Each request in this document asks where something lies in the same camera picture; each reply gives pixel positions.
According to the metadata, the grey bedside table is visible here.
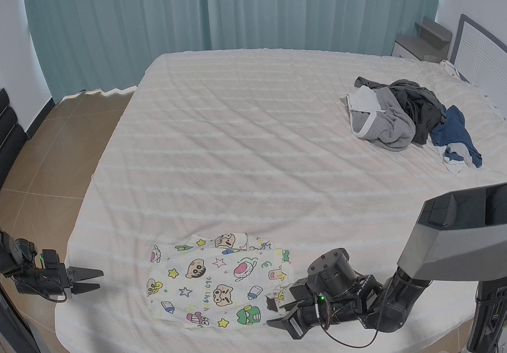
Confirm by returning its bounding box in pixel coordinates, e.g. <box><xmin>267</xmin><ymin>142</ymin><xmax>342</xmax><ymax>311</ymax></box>
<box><xmin>391</xmin><ymin>16</ymin><xmax>453</xmax><ymax>63</ymax></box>

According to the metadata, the bed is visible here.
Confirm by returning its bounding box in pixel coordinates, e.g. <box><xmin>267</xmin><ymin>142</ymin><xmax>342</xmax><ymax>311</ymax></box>
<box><xmin>53</xmin><ymin>14</ymin><xmax>507</xmax><ymax>353</ymax></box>

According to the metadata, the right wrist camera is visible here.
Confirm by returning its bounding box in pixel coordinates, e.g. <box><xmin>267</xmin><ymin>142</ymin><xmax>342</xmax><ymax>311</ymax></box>
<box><xmin>288</xmin><ymin>279</ymin><xmax>317</xmax><ymax>302</ymax></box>

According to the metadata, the grey garment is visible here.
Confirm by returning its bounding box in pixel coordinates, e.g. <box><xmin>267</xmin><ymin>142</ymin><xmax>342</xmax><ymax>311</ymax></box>
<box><xmin>340</xmin><ymin>87</ymin><xmax>416</xmax><ymax>152</ymax></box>

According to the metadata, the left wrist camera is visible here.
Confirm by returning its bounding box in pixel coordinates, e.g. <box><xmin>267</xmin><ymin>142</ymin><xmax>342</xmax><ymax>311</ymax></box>
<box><xmin>40</xmin><ymin>249</ymin><xmax>59</xmax><ymax>270</ymax></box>

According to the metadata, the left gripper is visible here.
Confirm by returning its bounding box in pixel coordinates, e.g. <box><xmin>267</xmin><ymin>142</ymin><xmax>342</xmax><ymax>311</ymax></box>
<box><xmin>36</xmin><ymin>265</ymin><xmax>104</xmax><ymax>300</ymax></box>

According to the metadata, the black garment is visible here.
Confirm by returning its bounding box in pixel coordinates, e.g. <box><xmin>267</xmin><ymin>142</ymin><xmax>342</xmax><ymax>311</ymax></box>
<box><xmin>354</xmin><ymin>76</ymin><xmax>447</xmax><ymax>146</ymax></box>

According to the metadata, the black chest of drawers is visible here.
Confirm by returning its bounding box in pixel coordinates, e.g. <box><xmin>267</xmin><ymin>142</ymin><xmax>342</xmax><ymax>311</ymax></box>
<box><xmin>0</xmin><ymin>88</ymin><xmax>29</xmax><ymax>189</ymax></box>

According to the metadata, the white printed pyjama top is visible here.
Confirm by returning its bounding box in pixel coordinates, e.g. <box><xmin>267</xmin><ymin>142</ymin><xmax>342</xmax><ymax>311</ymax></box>
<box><xmin>146</xmin><ymin>232</ymin><xmax>292</xmax><ymax>331</ymax></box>

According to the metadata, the dark blue garment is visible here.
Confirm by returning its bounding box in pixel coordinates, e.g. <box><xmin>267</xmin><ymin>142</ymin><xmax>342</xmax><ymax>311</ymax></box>
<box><xmin>431</xmin><ymin>105</ymin><xmax>483</xmax><ymax>174</ymax></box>

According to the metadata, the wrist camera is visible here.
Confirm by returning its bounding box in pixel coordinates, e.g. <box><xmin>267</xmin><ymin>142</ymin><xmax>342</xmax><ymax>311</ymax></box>
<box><xmin>40</xmin><ymin>249</ymin><xmax>59</xmax><ymax>270</ymax></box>
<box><xmin>288</xmin><ymin>279</ymin><xmax>317</xmax><ymax>302</ymax></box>

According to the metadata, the black cable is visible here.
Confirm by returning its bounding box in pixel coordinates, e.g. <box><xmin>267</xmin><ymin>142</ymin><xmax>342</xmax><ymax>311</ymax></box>
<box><xmin>325</xmin><ymin>326</ymin><xmax>383</xmax><ymax>349</ymax></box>

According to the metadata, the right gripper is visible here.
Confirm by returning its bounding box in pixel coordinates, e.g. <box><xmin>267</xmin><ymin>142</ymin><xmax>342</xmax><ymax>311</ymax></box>
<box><xmin>265</xmin><ymin>295</ymin><xmax>357</xmax><ymax>340</ymax></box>

